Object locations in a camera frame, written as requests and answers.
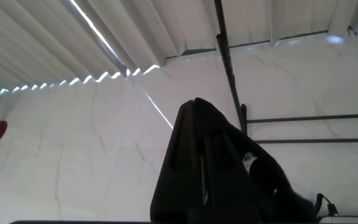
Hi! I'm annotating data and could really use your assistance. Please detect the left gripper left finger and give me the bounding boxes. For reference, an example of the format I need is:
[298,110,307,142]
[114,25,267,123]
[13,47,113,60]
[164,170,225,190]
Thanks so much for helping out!
[150,98,205,223]

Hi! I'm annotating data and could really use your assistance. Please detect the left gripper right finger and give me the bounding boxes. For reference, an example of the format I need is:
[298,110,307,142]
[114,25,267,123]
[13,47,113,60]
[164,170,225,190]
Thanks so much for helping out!
[194,98,261,223]

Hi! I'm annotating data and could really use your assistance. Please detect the black clothes rack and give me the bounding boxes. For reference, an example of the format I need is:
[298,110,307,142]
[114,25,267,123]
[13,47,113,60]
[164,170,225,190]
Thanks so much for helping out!
[213,0,358,144]

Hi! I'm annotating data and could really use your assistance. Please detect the white curtain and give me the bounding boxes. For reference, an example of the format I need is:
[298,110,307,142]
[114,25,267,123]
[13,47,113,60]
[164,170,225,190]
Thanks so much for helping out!
[0,0,358,94]

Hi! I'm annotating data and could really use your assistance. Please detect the black cable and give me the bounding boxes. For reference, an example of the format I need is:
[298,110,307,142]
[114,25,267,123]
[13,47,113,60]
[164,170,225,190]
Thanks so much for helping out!
[313,192,339,218]

